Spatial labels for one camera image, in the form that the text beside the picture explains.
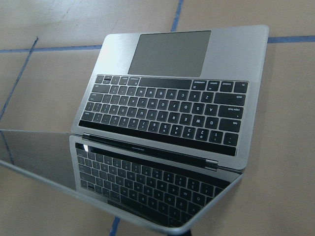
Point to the silver grey laptop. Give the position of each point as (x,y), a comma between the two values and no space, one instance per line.
(164,128)

